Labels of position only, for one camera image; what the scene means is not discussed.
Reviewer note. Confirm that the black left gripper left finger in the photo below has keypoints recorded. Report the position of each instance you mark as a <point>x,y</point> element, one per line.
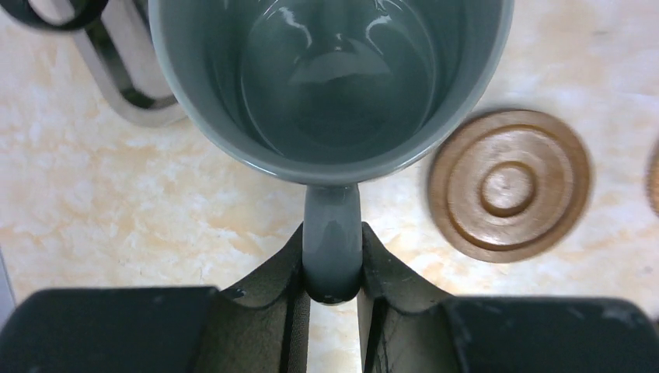
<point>259,324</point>

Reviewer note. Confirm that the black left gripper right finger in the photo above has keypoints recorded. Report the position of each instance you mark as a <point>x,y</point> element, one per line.
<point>407,324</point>

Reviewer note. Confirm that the brown wooden coaster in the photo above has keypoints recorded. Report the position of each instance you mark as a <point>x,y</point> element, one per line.
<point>509,184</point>

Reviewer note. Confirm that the grey blue mug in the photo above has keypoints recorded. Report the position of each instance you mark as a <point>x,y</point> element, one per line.
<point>329,94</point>

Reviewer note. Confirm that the dark green mug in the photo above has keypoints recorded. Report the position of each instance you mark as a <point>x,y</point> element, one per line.
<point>55,16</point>

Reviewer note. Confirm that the woven rattan coaster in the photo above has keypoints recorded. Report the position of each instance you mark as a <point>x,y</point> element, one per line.
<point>651,180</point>

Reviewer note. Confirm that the metal tray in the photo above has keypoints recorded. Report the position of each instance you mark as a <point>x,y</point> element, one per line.
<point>117,48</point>

